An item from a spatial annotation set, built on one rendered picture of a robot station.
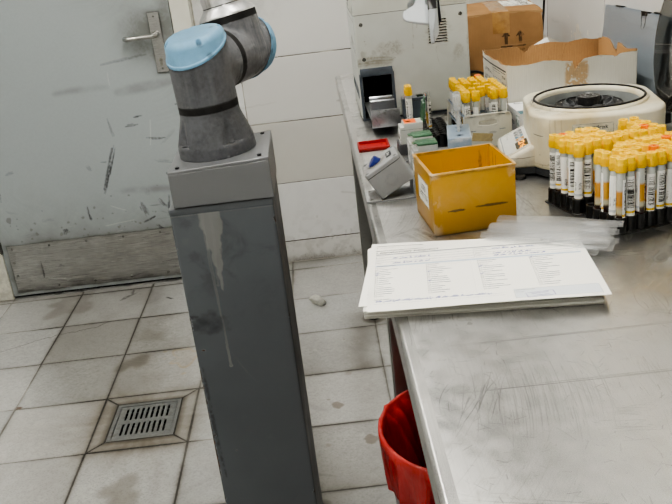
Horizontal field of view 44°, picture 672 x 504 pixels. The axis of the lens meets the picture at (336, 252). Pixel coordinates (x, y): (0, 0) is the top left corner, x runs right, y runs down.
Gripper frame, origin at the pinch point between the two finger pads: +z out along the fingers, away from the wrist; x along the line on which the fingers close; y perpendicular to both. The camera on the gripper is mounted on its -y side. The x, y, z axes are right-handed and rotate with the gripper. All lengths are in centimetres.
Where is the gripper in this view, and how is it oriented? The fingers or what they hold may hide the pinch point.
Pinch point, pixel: (438, 36)
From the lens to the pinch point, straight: 154.0
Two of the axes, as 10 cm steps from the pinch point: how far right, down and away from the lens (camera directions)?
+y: -9.8, 0.8, 1.9
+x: -1.4, 4.2, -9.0
